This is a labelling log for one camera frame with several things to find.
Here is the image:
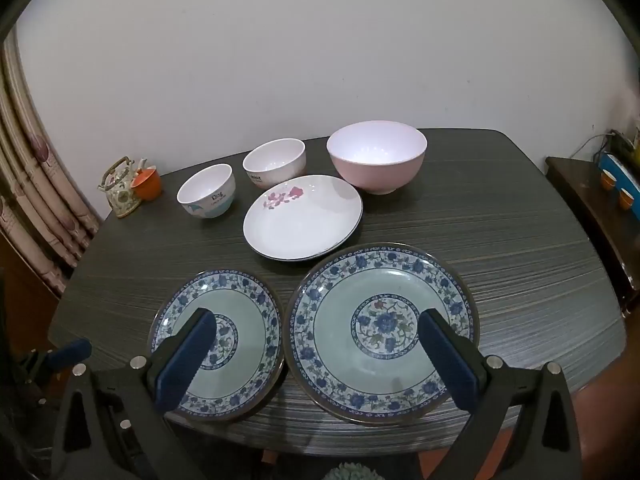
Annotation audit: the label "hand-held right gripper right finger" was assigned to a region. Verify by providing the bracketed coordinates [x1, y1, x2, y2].
[417, 308, 583, 480]

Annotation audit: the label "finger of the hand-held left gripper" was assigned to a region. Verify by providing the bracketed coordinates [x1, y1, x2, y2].
[30, 338, 93, 376]

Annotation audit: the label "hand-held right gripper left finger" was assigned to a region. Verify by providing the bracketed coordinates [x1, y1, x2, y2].
[50, 307, 218, 480]

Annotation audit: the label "small blue floral plate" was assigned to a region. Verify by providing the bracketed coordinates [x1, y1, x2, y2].
[149, 269, 285, 423]

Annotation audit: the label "large blue floral plate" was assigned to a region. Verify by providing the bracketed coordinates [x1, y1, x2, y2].
[286, 242, 482, 426]

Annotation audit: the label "white bowl with blue print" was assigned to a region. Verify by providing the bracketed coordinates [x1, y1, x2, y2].
[176, 163, 236, 219]

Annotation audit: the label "white plate with pink flower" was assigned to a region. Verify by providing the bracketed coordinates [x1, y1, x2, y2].
[243, 174, 364, 262]

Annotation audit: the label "pink bowl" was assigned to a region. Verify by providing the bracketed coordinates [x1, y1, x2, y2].
[326, 120, 428, 196]

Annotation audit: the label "white bowl with grey print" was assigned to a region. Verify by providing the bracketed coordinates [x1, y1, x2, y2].
[243, 138, 307, 191]

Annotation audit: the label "pale green round object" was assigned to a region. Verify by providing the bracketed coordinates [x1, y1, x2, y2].
[320, 461, 373, 480]

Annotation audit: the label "floral ceramic teapot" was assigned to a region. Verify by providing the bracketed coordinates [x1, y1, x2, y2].
[97, 156, 151, 219]

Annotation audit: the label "beige patterned curtain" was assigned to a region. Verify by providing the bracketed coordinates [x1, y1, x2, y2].
[0, 35, 101, 301]

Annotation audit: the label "orange cup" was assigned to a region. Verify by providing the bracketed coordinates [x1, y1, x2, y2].
[131, 165, 162, 202]

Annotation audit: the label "dark wooden side cabinet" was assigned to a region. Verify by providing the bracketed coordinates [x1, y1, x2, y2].
[544, 156, 640, 318]

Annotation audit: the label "blue box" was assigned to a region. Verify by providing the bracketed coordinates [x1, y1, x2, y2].
[597, 152, 640, 196]

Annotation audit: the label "tangled cables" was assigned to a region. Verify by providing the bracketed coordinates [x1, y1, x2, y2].
[575, 130, 632, 161]

